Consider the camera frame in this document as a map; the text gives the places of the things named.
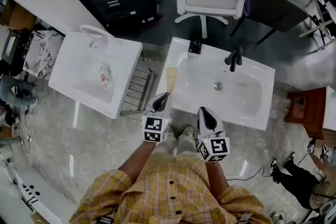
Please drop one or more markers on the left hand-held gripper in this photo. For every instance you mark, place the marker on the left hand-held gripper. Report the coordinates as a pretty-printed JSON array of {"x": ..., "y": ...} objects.
[{"x": 156, "y": 128}]

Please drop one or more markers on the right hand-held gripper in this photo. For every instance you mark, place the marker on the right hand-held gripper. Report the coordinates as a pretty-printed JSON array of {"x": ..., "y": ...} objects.
[{"x": 214, "y": 144}]

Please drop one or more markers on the beige toiletry item tube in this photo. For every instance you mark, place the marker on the beige toiletry item tube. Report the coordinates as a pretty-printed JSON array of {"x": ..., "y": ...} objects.
[{"x": 172, "y": 78}]

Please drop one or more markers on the person's left forearm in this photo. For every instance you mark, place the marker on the person's left forearm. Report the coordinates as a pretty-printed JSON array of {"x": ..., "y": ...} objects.
[{"x": 137, "y": 162}]

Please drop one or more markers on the person's right forearm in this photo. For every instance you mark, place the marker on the person's right forearm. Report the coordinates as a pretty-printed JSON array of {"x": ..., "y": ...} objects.
[{"x": 216, "y": 175}]

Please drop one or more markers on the white sink counter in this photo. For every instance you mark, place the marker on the white sink counter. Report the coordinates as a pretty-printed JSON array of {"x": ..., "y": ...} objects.
[{"x": 183, "y": 102}]

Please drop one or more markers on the metal sink drain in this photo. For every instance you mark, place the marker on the metal sink drain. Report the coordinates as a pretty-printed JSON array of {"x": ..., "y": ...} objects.
[{"x": 218, "y": 85}]

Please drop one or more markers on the metal towel rack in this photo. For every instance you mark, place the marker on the metal towel rack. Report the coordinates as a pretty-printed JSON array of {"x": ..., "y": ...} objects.
[{"x": 139, "y": 89}]

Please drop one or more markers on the person's beige shoes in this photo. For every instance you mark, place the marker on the person's beige shoes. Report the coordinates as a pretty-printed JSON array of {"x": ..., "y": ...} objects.
[{"x": 182, "y": 140}]

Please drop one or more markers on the clear plastic bottle red label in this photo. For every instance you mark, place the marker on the clear plastic bottle red label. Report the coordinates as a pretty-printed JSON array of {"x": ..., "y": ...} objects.
[{"x": 105, "y": 76}]

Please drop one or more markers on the black soap dispenser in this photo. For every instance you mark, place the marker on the black soap dispenser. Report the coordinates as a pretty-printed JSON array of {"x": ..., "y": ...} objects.
[{"x": 195, "y": 47}]

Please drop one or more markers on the black faucet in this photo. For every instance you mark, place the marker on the black faucet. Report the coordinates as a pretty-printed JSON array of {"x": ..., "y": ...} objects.
[{"x": 234, "y": 59}]

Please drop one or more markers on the yellow plaid shirt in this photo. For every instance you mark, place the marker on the yellow plaid shirt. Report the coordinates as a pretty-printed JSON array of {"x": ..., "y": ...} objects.
[{"x": 168, "y": 191}]

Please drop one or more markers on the white square basin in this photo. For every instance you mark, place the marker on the white square basin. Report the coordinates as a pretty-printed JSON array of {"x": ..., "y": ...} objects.
[{"x": 78, "y": 73}]

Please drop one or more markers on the white curved faucet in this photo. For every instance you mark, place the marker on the white curved faucet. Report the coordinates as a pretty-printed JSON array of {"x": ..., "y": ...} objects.
[{"x": 94, "y": 32}]

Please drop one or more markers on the red wooden cabinet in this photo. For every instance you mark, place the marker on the red wooden cabinet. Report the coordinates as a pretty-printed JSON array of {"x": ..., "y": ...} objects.
[{"x": 305, "y": 110}]

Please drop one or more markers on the dark grey chair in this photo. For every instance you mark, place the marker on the dark grey chair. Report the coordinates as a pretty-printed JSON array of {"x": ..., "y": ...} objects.
[{"x": 273, "y": 11}]

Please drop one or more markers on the marble pattern panel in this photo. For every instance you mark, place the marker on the marble pattern panel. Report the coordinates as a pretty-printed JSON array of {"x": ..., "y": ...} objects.
[{"x": 42, "y": 53}]

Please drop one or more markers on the white basin with black holes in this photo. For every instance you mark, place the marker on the white basin with black holes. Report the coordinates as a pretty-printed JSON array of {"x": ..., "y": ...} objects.
[{"x": 34, "y": 196}]

